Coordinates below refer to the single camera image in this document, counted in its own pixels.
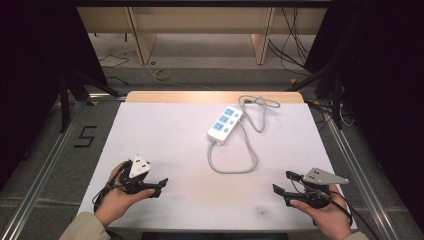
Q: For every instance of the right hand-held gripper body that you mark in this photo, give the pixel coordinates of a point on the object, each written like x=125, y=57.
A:
x=316, y=194

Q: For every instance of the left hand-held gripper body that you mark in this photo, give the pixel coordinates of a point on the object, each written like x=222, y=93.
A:
x=134, y=182

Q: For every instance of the person's right hand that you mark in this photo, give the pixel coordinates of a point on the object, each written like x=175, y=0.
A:
x=328, y=216

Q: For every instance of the person's left hand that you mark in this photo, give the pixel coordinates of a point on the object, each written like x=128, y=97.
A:
x=116, y=202

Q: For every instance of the white table mat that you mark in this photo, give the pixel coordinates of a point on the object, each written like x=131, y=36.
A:
x=186, y=173

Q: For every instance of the white power strip blue sockets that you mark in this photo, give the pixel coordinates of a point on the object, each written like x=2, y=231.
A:
x=225, y=125

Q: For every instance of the black metal stand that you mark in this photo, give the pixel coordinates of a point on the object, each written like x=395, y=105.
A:
x=71, y=90
x=328, y=83

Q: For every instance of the yellow tape roll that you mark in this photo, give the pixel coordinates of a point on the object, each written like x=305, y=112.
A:
x=162, y=74

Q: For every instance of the black curtain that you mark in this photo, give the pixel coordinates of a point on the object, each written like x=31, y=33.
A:
x=33, y=83
x=383, y=83

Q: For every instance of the light wooden desk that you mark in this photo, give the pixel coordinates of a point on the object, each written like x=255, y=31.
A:
x=200, y=20

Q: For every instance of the silver metal floor rail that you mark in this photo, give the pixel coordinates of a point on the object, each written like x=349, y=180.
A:
x=40, y=173
x=361, y=176

